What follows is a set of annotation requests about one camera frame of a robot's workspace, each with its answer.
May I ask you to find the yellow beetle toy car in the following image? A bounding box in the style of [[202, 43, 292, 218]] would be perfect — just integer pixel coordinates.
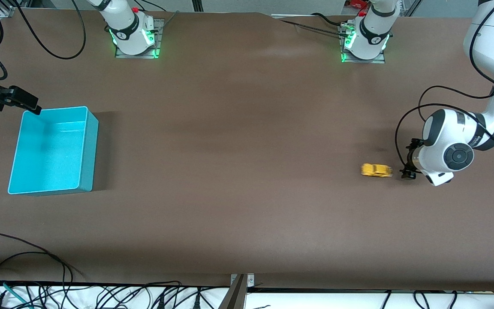
[[360, 163, 394, 178]]

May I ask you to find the turquoise plastic bin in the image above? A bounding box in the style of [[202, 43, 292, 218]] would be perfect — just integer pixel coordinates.
[[7, 106, 99, 196]]

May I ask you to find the aluminium profile bar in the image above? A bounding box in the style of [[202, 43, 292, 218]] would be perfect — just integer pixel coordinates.
[[218, 274, 247, 309]]

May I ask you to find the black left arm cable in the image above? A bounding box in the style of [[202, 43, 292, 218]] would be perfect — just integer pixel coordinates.
[[395, 0, 494, 172]]

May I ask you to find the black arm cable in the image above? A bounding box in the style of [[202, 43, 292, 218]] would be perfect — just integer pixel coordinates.
[[13, 0, 86, 60], [395, 0, 494, 172]]

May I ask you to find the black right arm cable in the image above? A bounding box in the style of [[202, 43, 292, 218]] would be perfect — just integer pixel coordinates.
[[13, 0, 86, 60]]

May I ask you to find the aluminium frame bracket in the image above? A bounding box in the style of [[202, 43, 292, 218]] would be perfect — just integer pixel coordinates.
[[0, 0, 31, 18]]

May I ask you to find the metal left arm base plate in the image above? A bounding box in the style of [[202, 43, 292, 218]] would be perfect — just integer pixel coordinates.
[[338, 21, 386, 64]]

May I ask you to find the looped black floor cable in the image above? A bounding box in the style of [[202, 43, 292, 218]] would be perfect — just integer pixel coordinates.
[[0, 251, 74, 286]]

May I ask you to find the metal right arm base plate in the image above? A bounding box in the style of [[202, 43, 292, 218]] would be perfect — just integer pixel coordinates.
[[114, 18, 165, 59]]

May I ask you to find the curved black base cable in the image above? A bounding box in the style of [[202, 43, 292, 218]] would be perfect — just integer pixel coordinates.
[[311, 12, 350, 27]]

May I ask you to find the straight thin black cable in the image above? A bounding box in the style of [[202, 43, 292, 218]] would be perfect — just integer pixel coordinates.
[[279, 19, 347, 38]]

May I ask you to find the teal cable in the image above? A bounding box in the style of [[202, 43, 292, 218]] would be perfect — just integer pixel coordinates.
[[0, 279, 31, 309]]

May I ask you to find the small metal bracket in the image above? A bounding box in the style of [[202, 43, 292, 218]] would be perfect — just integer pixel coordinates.
[[230, 273, 255, 287]]

